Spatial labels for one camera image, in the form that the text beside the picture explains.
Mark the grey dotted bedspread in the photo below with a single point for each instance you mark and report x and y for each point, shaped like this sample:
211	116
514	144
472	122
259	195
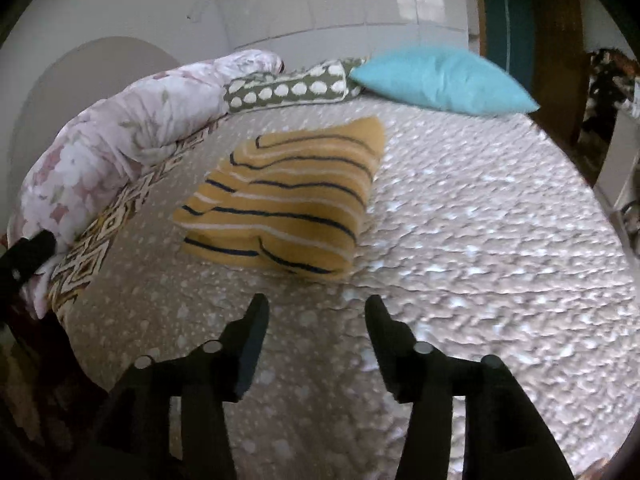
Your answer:
475	240

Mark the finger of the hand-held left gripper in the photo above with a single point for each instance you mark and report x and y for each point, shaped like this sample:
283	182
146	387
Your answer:
27	255

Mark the dark patterned cloth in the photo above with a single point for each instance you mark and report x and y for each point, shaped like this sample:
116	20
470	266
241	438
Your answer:
607	85

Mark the teal pillow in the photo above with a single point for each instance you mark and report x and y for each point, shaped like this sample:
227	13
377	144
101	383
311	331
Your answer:
440	80

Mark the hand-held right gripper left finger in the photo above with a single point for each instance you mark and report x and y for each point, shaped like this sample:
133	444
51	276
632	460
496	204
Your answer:
252	340

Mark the pink floral quilt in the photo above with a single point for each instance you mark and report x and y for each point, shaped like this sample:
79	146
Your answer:
115	135

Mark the wooden door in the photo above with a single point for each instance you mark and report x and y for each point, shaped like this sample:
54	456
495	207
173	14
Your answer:
545	35

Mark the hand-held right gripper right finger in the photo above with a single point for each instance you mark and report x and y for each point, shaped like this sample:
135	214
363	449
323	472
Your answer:
385	335

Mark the olive polka dot pillow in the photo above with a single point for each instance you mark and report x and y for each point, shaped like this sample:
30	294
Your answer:
295	87

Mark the geometric patterned blanket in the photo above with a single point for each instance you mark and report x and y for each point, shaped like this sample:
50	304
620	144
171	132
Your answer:
95	255

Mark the yellow striped sweater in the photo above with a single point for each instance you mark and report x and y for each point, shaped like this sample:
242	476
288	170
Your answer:
295	200

